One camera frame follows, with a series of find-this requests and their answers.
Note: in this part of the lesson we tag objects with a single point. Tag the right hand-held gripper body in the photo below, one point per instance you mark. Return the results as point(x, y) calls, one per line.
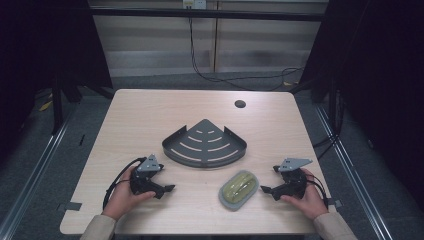
point(295, 185)

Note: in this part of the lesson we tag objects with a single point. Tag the person's right hand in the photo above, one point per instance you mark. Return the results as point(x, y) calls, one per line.
point(310, 201)

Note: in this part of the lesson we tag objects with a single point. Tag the metal floor rail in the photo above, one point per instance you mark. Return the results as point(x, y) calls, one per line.
point(353, 173)
point(30, 183)

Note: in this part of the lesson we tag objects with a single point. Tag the black horizontal frame bar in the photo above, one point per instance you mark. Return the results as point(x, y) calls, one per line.
point(206, 14)

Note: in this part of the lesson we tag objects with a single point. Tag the dark curtain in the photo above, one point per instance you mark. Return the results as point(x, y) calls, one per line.
point(380, 83)
point(43, 46)

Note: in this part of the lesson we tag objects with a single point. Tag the dark grey corner shelf rack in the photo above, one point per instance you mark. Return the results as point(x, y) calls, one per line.
point(203, 151)

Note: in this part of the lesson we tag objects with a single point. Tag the white wall socket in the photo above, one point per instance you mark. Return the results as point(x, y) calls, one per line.
point(194, 3)

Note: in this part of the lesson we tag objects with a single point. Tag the black metal stand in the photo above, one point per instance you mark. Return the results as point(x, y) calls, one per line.
point(57, 106)

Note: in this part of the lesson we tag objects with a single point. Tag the yellow floor tape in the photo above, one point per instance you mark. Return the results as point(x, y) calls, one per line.
point(45, 105)

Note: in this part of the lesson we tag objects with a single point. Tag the grey tape piece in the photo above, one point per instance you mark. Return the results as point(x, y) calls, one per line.
point(70, 206)
point(335, 202)

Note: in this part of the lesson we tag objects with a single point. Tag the person's left hand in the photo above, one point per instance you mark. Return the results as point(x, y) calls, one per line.
point(121, 200)

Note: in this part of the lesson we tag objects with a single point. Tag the black table grommet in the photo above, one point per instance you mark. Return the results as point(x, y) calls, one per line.
point(240, 103)

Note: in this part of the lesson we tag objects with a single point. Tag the yellow-green soap bar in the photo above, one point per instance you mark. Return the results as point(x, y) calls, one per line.
point(239, 189)

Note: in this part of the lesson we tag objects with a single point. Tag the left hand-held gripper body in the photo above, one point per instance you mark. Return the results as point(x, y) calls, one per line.
point(143, 183)

